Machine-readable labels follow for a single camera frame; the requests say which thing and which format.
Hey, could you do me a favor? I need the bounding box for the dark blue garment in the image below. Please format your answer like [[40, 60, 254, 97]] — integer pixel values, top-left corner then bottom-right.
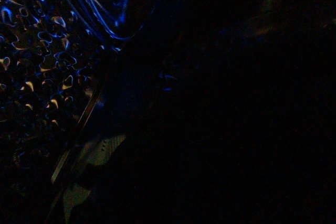
[[44, 0, 336, 224]]

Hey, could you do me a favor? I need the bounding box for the steel perforated washer drum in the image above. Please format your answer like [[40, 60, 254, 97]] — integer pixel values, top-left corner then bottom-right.
[[0, 0, 169, 188]]

